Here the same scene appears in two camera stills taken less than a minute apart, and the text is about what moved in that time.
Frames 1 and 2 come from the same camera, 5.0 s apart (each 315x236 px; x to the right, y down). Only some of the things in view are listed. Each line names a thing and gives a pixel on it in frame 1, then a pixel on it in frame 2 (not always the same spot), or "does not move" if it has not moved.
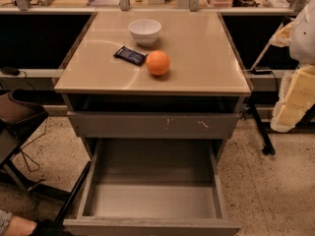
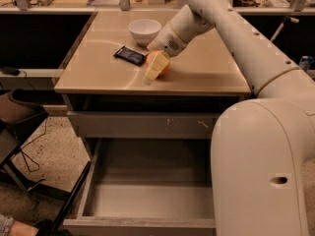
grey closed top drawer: x=155 y=124 does not move
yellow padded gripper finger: x=296 y=96 to x=157 y=61
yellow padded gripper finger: x=283 y=37 to x=153 y=46
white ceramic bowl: x=145 y=30 does not move
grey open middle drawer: x=153 y=187 does not move
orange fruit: x=157 y=62 does not move
